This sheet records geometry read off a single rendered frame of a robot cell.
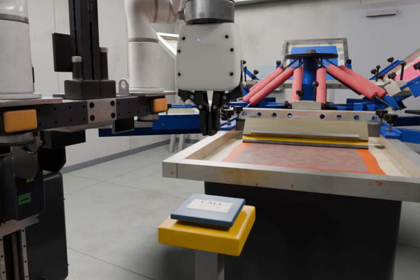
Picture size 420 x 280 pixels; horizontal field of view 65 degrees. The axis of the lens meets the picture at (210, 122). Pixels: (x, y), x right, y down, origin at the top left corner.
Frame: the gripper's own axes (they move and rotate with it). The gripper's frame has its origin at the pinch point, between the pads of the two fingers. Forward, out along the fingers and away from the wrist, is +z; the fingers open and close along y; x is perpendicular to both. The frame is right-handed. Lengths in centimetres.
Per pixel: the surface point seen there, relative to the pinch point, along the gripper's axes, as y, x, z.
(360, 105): 38, 137, 7
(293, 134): 9, 63, 12
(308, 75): 11, 158, -8
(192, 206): -2.6, -1.4, 13.8
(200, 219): 0.2, -5.0, 14.1
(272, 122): 2, 67, 9
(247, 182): 2.8, 17.1, 14.9
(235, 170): 0.3, 17.1, 12.6
